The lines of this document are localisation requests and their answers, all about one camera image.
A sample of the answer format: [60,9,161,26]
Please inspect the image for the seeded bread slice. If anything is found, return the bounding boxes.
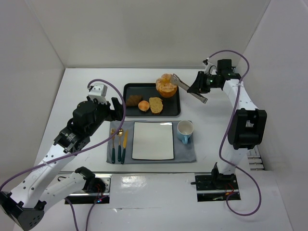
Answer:
[149,97,163,115]

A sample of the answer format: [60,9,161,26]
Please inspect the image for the black rectangular tray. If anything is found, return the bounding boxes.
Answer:
[123,83,181,117]

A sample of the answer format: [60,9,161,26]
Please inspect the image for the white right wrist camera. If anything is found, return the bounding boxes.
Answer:
[203,58,217,75]

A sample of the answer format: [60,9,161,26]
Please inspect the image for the light blue mug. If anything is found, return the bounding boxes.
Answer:
[177,120,194,145]

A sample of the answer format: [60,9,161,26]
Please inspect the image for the dark brown bread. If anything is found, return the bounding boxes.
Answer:
[126,95,142,107]

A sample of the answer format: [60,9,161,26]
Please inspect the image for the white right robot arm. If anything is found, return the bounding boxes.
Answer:
[187,59,267,189]

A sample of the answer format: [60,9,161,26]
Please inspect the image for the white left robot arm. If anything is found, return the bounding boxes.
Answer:
[0,97,126,231]

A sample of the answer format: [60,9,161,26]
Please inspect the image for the gold knife green handle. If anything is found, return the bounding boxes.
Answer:
[121,130,128,164]

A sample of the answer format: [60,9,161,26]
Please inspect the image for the large orange bundt bread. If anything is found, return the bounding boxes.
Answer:
[155,73,178,98]

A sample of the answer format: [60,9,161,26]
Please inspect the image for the white square plate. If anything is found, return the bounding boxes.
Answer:
[132,122,174,161]

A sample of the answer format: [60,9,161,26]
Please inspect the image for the small round bun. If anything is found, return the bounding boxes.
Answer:
[138,101,150,112]

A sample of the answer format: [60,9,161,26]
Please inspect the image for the metal kitchen tongs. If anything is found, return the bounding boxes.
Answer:
[169,73,208,104]

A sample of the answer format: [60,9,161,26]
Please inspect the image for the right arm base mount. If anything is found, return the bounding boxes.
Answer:
[191,174,241,202]

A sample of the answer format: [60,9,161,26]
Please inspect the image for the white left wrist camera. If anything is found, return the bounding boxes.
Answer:
[88,83,107,104]

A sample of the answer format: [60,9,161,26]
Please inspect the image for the gold fork green handle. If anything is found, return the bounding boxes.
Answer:
[111,128,116,164]

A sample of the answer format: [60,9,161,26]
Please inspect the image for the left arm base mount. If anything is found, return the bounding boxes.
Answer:
[67,174,111,205]

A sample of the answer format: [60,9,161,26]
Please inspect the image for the gold spoon green handle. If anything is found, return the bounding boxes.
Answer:
[117,128,124,162]

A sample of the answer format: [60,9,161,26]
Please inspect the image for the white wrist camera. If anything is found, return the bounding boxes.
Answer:
[203,58,217,75]
[88,83,107,104]

